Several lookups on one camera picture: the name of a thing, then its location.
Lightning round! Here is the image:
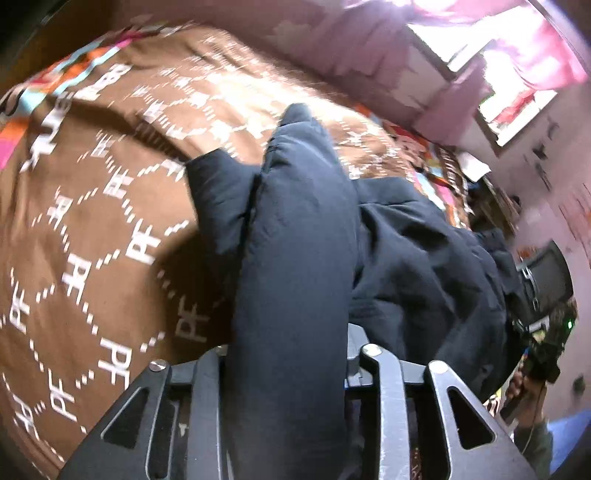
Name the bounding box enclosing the dark navy padded jacket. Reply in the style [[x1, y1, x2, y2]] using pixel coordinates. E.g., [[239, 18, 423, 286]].
[[186, 104, 523, 479]]

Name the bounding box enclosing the person's right hand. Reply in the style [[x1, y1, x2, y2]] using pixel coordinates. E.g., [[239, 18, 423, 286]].
[[506, 368, 547, 428]]

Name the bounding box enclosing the small dark television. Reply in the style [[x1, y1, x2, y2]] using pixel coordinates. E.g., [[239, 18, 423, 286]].
[[518, 240, 574, 324]]

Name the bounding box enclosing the wooden side desk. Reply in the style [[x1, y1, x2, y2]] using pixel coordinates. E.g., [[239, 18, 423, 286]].
[[467, 176, 521, 239]]

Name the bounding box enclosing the white pillow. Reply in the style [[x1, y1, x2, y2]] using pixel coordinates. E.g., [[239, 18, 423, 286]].
[[457, 152, 491, 183]]

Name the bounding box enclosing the colourful brown patterned duvet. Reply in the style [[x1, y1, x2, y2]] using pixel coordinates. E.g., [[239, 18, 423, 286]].
[[1, 23, 468, 479]]

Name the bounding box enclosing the right pink curtain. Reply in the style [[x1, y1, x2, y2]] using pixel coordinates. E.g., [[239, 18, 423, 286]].
[[410, 0, 590, 146]]

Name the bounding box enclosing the wooden window frame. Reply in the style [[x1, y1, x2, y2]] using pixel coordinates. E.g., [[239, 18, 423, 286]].
[[408, 1, 590, 148]]

